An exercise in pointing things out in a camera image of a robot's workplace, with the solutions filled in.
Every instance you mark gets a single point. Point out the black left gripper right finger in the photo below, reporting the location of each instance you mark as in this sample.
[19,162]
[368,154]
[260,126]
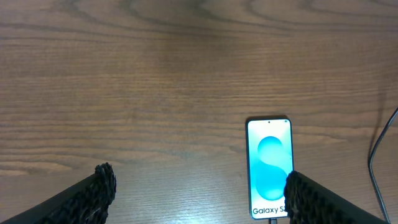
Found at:
[308,202]

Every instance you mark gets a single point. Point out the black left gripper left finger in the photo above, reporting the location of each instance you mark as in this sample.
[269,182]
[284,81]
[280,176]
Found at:
[86,202]

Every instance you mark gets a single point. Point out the blue Samsung Galaxy smartphone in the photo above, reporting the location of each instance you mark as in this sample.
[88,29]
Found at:
[270,159]

